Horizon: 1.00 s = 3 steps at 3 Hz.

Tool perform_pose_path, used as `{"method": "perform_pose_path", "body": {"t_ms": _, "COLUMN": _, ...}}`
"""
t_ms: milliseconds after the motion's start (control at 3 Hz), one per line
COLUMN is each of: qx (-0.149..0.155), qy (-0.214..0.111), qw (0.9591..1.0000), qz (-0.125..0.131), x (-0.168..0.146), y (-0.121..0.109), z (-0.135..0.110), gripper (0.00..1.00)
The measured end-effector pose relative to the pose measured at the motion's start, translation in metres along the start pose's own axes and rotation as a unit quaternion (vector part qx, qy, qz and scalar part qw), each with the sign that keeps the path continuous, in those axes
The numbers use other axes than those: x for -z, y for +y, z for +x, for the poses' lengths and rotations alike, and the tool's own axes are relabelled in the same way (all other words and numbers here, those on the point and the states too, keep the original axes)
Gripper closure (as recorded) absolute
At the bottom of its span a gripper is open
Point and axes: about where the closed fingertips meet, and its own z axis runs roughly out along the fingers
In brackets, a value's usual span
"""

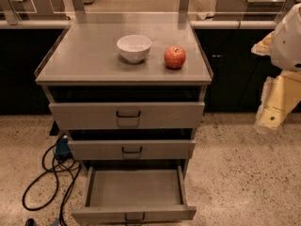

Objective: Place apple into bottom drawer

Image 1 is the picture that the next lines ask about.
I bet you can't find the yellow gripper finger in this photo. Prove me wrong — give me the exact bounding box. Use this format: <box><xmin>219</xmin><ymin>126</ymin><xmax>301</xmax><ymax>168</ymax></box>
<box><xmin>251</xmin><ymin>32</ymin><xmax>274</xmax><ymax>56</ymax></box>
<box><xmin>254</xmin><ymin>71</ymin><xmax>301</xmax><ymax>134</ymax></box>

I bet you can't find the red apple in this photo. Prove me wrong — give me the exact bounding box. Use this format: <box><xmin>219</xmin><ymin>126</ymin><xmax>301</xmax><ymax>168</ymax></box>
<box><xmin>164</xmin><ymin>45</ymin><xmax>186</xmax><ymax>70</ymax></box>

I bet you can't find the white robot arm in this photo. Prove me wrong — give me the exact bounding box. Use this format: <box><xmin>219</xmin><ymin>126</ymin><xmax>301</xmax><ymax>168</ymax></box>
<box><xmin>251</xmin><ymin>4</ymin><xmax>301</xmax><ymax>134</ymax></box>

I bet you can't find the grey metal drawer cabinet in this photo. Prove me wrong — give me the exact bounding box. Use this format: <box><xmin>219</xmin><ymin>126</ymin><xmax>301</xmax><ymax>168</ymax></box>
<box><xmin>34</xmin><ymin>12</ymin><xmax>214</xmax><ymax>226</ymax></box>

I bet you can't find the grey open bottom drawer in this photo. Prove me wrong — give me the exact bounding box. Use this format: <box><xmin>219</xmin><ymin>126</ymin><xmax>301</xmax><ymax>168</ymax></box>
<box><xmin>72</xmin><ymin>167</ymin><xmax>197</xmax><ymax>224</ymax></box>

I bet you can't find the grey middle drawer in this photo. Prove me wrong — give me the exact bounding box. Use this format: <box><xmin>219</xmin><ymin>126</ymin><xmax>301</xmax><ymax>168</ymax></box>
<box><xmin>68</xmin><ymin>140</ymin><xmax>196</xmax><ymax>160</ymax></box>

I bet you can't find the grey top drawer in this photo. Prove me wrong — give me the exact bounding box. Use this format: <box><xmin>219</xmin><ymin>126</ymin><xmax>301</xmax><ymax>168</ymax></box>
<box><xmin>49</xmin><ymin>102</ymin><xmax>204</xmax><ymax>130</ymax></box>

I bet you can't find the background grey table right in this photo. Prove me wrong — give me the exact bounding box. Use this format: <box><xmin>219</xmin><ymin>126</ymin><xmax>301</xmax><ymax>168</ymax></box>
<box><xmin>214</xmin><ymin>0</ymin><xmax>301</xmax><ymax>21</ymax></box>

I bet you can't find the background grey table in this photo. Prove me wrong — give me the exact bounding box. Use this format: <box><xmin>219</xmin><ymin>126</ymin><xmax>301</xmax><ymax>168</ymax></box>
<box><xmin>0</xmin><ymin>0</ymin><xmax>67</xmax><ymax>21</ymax></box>
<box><xmin>214</xmin><ymin>0</ymin><xmax>301</xmax><ymax>21</ymax></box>

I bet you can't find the white ceramic bowl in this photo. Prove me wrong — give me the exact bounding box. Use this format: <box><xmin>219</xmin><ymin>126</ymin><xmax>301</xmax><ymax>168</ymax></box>
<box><xmin>117</xmin><ymin>35</ymin><xmax>151</xmax><ymax>64</ymax></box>

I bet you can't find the blue power box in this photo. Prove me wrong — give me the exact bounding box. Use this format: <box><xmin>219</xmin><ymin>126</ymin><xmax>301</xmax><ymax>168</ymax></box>
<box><xmin>55</xmin><ymin>136</ymin><xmax>71</xmax><ymax>160</ymax></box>

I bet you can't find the background grey table left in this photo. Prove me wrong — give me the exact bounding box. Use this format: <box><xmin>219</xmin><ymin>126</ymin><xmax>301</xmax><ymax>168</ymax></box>
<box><xmin>0</xmin><ymin>0</ymin><xmax>67</xmax><ymax>21</ymax></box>

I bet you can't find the white horizontal rail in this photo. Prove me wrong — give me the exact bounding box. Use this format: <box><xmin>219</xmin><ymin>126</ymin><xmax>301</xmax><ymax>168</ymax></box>
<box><xmin>0</xmin><ymin>20</ymin><xmax>277</xmax><ymax>29</ymax></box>

